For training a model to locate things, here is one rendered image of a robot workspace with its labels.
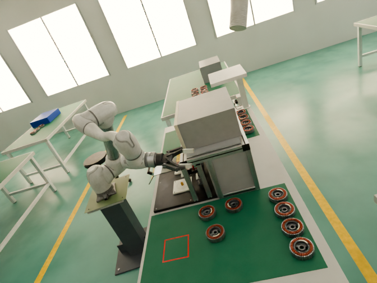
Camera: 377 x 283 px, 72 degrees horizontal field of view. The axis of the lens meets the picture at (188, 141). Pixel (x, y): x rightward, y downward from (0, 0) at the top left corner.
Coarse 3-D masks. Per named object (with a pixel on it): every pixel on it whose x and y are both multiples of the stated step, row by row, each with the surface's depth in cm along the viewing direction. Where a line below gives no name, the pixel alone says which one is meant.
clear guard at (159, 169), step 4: (176, 156) 181; (172, 160) 179; (176, 160) 177; (152, 168) 188; (156, 168) 176; (160, 168) 174; (164, 168) 173; (156, 172) 172; (160, 172) 170; (164, 172) 169; (152, 176) 172
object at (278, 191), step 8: (272, 192) 163; (280, 192) 163; (272, 200) 159; (280, 200) 156; (280, 208) 152; (288, 208) 151; (280, 216) 146; (288, 216) 144; (288, 224) 141; (296, 224) 139; (288, 232) 135; (296, 232) 133; (296, 240) 130; (304, 240) 128; (304, 248) 126; (312, 248) 124; (296, 256) 124; (304, 256) 122; (312, 256) 123
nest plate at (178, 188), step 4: (180, 180) 205; (184, 180) 203; (176, 184) 202; (180, 184) 201; (184, 184) 199; (176, 188) 198; (180, 188) 196; (184, 188) 195; (176, 192) 194; (180, 192) 193
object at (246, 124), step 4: (236, 112) 275; (240, 112) 275; (244, 112) 270; (240, 116) 265; (244, 116) 265; (248, 116) 260; (240, 120) 260; (244, 120) 255; (248, 120) 253; (244, 124) 248; (248, 124) 247; (244, 128) 242; (248, 128) 241; (252, 128) 237; (248, 132) 236; (252, 132) 237
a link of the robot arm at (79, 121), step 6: (78, 114) 181; (84, 114) 179; (90, 114) 179; (72, 120) 180; (78, 120) 176; (84, 120) 175; (90, 120) 177; (96, 120) 180; (78, 126) 175; (84, 126) 172
